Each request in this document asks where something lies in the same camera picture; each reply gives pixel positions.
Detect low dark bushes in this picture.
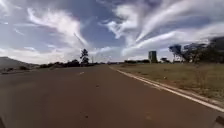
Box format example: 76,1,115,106
38,59,96,69

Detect robot's own part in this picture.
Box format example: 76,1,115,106
214,115,224,127

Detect white painted edge line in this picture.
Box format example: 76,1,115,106
109,65,224,113

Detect tall lone tree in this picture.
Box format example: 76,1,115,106
79,48,90,66

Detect row of dark trees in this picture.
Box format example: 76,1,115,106
168,35,224,64

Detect reddish brown asphalt road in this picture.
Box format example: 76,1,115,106
0,64,224,128

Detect tall dark building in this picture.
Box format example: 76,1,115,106
148,50,158,64

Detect distant hill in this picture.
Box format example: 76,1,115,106
0,56,39,70

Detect dry grass field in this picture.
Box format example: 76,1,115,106
111,62,224,103

